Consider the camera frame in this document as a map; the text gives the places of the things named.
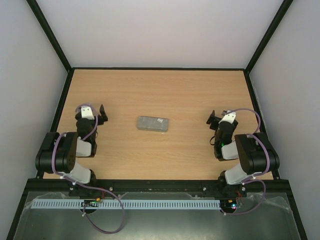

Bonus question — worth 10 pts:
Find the grey glasses case green lining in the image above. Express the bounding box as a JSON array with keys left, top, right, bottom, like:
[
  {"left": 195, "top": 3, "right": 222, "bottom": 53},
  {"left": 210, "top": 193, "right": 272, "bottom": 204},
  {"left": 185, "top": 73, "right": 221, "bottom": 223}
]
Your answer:
[{"left": 137, "top": 116, "right": 169, "bottom": 133}]

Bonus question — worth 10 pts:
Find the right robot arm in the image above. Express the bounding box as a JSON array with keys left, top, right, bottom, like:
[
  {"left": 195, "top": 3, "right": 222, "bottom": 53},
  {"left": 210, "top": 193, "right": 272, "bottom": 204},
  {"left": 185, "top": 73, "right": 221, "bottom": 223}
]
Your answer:
[{"left": 206, "top": 109, "right": 280, "bottom": 197}]

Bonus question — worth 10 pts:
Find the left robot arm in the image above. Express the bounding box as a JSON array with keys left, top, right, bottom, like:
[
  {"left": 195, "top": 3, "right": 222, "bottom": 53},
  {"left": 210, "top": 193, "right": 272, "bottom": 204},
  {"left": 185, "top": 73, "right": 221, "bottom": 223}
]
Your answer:
[{"left": 35, "top": 103, "right": 109, "bottom": 190}]

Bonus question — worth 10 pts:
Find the right controller board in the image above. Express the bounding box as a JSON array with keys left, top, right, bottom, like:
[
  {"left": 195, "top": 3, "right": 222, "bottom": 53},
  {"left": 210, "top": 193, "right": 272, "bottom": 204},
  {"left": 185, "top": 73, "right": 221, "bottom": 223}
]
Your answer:
[{"left": 220, "top": 197, "right": 244, "bottom": 209}]

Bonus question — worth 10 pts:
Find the controller board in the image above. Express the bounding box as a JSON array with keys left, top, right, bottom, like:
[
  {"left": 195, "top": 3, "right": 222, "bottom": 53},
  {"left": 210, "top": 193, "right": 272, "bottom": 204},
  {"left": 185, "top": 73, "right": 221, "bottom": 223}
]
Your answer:
[
  {"left": 220, "top": 197, "right": 244, "bottom": 209},
  {"left": 80, "top": 197, "right": 104, "bottom": 208}
]

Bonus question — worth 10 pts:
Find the left controller board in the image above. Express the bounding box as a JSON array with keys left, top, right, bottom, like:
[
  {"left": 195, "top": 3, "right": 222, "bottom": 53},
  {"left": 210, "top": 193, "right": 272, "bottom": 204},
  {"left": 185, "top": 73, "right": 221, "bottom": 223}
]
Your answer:
[{"left": 80, "top": 197, "right": 104, "bottom": 208}]

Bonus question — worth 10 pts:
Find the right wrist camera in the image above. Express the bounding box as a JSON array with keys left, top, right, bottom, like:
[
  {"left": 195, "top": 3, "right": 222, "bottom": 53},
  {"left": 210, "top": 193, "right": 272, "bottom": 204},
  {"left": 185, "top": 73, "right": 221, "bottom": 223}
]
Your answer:
[{"left": 219, "top": 110, "right": 237, "bottom": 124}]

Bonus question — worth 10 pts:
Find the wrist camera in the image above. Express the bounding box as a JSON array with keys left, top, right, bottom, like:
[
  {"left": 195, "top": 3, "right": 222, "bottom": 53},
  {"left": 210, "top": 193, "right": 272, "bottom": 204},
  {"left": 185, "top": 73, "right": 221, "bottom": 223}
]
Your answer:
[
  {"left": 219, "top": 110, "right": 237, "bottom": 124},
  {"left": 80, "top": 105, "right": 95, "bottom": 120}
]

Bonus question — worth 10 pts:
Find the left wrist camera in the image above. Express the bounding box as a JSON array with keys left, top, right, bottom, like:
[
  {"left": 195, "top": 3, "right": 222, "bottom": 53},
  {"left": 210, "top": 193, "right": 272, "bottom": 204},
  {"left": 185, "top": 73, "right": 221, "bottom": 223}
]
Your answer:
[{"left": 80, "top": 105, "right": 95, "bottom": 120}]

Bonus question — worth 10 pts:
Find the black aluminium frame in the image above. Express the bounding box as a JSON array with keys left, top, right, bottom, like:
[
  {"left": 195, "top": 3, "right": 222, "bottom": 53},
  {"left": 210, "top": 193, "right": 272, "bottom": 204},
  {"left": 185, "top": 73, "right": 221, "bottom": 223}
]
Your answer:
[{"left": 7, "top": 0, "right": 293, "bottom": 240}]

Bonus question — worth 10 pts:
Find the light blue slotted cable duct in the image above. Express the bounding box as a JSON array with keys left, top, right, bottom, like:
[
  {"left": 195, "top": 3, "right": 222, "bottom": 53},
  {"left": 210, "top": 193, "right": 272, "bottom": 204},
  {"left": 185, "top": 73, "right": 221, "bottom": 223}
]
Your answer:
[{"left": 30, "top": 199, "right": 221, "bottom": 210}]

